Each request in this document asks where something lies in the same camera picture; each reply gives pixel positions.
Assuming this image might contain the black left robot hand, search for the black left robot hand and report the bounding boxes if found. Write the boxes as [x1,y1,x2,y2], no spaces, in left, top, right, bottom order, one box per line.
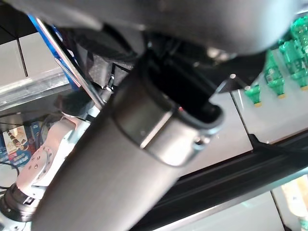
[14,0,304,231]

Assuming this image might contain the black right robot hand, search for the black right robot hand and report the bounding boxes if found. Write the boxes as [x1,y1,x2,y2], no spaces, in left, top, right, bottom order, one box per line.
[54,92,97,116]

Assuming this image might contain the blue plastic shopping basket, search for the blue plastic shopping basket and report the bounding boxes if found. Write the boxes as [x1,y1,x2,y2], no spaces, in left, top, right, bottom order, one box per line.
[27,14,106,108]

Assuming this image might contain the black shelf board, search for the black shelf board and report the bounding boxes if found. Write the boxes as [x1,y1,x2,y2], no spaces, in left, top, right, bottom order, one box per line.
[134,132,308,231]
[0,31,74,113]

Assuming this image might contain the blue cookie box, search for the blue cookie box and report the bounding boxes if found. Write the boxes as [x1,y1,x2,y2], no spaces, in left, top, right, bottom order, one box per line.
[28,121,48,153]
[0,146,33,167]

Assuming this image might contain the small beige snack box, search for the small beige snack box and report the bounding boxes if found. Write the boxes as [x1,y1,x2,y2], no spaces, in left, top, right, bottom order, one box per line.
[2,127,29,156]

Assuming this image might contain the green soda bottle yellow cap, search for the green soda bottle yellow cap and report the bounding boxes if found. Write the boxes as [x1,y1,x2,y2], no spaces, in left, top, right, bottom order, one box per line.
[290,16,308,49]
[279,39,308,91]
[263,50,287,99]
[244,84,263,107]

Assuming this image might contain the large yellow tea bottle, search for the large yellow tea bottle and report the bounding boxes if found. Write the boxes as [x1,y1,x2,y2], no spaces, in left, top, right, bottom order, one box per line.
[281,177,308,231]

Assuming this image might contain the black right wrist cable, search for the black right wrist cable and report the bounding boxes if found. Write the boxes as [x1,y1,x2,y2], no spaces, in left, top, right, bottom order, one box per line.
[0,160,21,191]

